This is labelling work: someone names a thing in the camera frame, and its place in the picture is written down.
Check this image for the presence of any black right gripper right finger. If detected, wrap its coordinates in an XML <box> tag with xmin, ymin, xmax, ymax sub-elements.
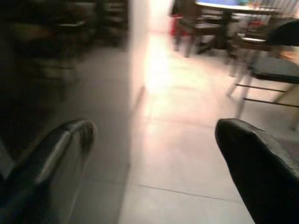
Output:
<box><xmin>214</xmin><ymin>118</ymin><xmax>299</xmax><ymax>224</ymax></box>

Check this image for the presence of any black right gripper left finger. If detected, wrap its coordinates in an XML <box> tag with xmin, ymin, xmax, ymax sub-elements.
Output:
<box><xmin>0</xmin><ymin>119</ymin><xmax>98</xmax><ymax>224</ymax></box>

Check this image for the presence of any white fridge door panel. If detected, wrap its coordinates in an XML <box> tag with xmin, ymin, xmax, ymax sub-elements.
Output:
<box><xmin>126</xmin><ymin>0</ymin><xmax>152</xmax><ymax>94</ymax></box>

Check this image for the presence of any black padded chair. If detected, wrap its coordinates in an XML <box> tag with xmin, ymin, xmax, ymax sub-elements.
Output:
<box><xmin>225</xmin><ymin>19</ymin><xmax>299</xmax><ymax>132</ymax></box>

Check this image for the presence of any dark wooden dining chair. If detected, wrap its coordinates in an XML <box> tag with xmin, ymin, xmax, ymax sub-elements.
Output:
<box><xmin>223</xmin><ymin>29</ymin><xmax>270</xmax><ymax>66</ymax></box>
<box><xmin>172</xmin><ymin>8</ymin><xmax>225</xmax><ymax>58</ymax></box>

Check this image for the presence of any round white dining table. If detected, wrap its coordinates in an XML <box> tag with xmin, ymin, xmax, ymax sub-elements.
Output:
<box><xmin>194</xmin><ymin>0</ymin><xmax>288</xmax><ymax>55</ymax></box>

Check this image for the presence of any blue mesh food cover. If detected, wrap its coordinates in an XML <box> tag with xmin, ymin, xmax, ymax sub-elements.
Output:
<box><xmin>198</xmin><ymin>0</ymin><xmax>242</xmax><ymax>6</ymax></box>

